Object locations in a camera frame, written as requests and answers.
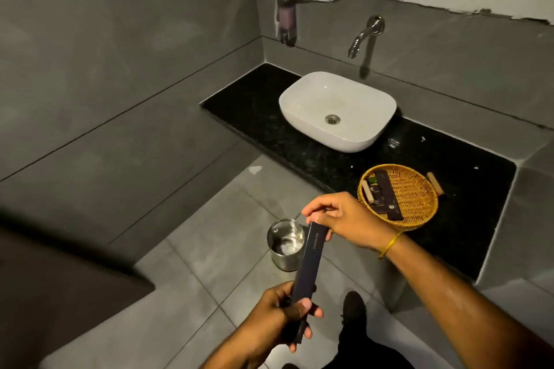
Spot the person's left hand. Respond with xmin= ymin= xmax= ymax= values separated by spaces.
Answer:
xmin=242 ymin=281 xmax=324 ymax=362

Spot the person's right hand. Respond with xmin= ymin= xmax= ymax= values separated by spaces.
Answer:
xmin=301 ymin=191 xmax=399 ymax=253

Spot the dark blue slim box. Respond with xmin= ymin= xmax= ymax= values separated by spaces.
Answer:
xmin=283 ymin=221 xmax=330 ymax=344

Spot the person's left forearm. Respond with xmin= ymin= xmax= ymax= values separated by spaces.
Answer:
xmin=200 ymin=338 xmax=265 ymax=369

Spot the person's right forearm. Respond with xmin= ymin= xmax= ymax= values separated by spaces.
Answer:
xmin=384 ymin=232 xmax=554 ymax=369

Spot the steel waste bin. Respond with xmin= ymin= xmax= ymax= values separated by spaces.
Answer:
xmin=267 ymin=219 xmax=309 ymax=272

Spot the person's black shoe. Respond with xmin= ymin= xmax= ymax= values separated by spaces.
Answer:
xmin=340 ymin=291 xmax=368 ymax=339

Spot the dark small packet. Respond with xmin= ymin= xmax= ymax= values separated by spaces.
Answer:
xmin=366 ymin=178 xmax=389 ymax=214

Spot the yellow wrist band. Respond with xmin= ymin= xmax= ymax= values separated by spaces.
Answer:
xmin=379 ymin=231 xmax=404 ymax=260

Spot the person's dark trouser leg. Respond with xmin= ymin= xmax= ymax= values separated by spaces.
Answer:
xmin=281 ymin=330 xmax=417 ymax=369

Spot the black slim box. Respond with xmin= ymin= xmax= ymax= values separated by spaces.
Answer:
xmin=373 ymin=170 xmax=405 ymax=222

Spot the round wicker basket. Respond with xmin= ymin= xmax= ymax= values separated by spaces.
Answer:
xmin=357 ymin=164 xmax=445 ymax=232

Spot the white ceramic sink basin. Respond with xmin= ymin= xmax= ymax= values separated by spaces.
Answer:
xmin=279 ymin=71 xmax=397 ymax=153

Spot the dark brown door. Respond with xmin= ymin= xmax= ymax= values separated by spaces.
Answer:
xmin=0 ymin=208 xmax=156 ymax=369

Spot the chrome wall faucet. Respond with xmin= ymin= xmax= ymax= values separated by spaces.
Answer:
xmin=347 ymin=15 xmax=386 ymax=59

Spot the wall soap dispenser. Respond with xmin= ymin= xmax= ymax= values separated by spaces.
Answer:
xmin=276 ymin=0 xmax=299 ymax=46

